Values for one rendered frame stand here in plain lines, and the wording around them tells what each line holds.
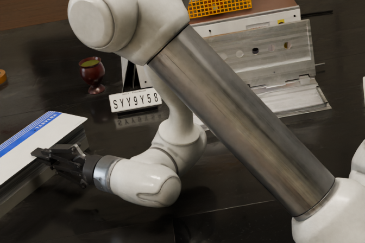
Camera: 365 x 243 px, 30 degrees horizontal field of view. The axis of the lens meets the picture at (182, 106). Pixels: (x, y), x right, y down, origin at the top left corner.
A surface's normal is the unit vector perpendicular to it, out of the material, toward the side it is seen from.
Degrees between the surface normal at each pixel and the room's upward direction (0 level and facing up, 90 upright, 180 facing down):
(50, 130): 0
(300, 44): 80
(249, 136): 72
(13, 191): 90
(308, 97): 0
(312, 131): 0
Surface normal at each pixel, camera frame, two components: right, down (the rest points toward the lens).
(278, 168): -0.13, 0.20
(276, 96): -0.15, -0.87
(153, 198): -0.28, 0.44
